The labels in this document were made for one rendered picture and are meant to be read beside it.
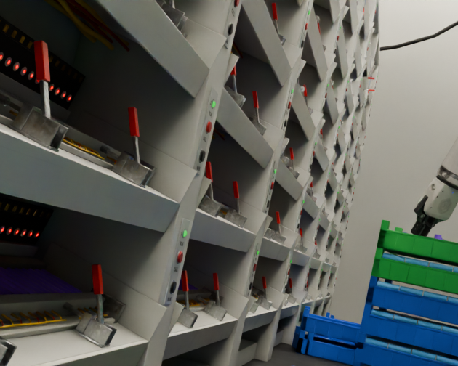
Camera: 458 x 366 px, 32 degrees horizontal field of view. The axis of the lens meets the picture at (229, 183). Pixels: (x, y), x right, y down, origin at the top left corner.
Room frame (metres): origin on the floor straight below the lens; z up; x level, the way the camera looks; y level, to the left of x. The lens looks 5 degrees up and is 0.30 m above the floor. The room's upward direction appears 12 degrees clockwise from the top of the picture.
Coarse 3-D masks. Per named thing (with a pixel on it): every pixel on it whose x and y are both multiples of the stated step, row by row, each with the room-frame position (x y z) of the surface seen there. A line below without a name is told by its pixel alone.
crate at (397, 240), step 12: (384, 228) 2.25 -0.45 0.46; (396, 228) 2.41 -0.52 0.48; (384, 240) 2.25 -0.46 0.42; (396, 240) 2.23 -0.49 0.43; (408, 240) 2.22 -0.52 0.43; (420, 240) 2.20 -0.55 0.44; (432, 240) 2.19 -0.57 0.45; (444, 240) 2.18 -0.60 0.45; (396, 252) 2.29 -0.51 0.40; (408, 252) 2.22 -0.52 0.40; (420, 252) 2.20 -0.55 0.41; (432, 252) 2.19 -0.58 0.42; (444, 252) 2.18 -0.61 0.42; (456, 252) 2.16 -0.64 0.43; (456, 264) 2.25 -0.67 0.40
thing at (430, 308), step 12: (372, 276) 2.25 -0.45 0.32; (372, 288) 2.25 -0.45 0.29; (384, 288) 2.23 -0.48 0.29; (372, 300) 2.24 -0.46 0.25; (384, 300) 2.23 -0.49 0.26; (396, 300) 2.22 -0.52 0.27; (408, 300) 2.20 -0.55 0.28; (420, 300) 2.19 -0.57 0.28; (432, 300) 2.18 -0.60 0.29; (408, 312) 2.20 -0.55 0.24; (420, 312) 2.19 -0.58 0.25; (432, 312) 2.18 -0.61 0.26; (444, 312) 2.16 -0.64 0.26; (456, 312) 2.15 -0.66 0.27; (456, 324) 2.15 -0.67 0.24
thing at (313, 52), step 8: (312, 8) 1.90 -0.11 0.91; (312, 16) 1.94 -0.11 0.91; (312, 24) 1.98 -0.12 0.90; (312, 32) 2.02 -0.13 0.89; (312, 40) 2.07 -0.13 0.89; (320, 40) 2.15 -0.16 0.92; (304, 48) 2.31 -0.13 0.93; (312, 48) 2.11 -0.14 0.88; (320, 48) 2.21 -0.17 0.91; (304, 56) 2.41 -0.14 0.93; (312, 56) 2.35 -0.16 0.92; (320, 56) 2.26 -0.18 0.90; (328, 56) 2.47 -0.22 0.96; (312, 64) 2.46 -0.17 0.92; (320, 64) 2.32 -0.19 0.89; (328, 64) 2.47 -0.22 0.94; (320, 72) 2.37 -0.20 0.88; (320, 80) 2.45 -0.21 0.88
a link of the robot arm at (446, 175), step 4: (440, 168) 2.17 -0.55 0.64; (444, 168) 2.15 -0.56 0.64; (440, 172) 2.16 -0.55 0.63; (444, 172) 2.14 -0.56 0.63; (448, 172) 2.14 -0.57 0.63; (440, 176) 2.18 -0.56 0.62; (444, 176) 2.15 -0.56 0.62; (448, 176) 2.15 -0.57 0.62; (452, 176) 2.14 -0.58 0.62; (456, 176) 2.14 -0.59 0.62; (444, 180) 2.16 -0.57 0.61; (448, 180) 2.14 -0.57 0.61; (452, 180) 2.14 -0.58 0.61; (456, 180) 2.14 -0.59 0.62; (452, 184) 2.15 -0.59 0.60; (456, 184) 2.14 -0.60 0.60
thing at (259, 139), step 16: (224, 96) 1.22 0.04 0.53; (240, 96) 1.36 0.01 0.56; (256, 96) 1.63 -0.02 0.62; (224, 112) 1.27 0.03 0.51; (240, 112) 1.35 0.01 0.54; (256, 112) 1.63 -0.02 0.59; (224, 128) 1.32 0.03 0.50; (240, 128) 1.41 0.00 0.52; (256, 128) 1.62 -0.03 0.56; (272, 128) 1.78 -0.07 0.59; (240, 144) 1.47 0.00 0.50; (256, 144) 1.58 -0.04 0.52; (272, 144) 1.78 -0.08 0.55; (256, 160) 1.67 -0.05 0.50
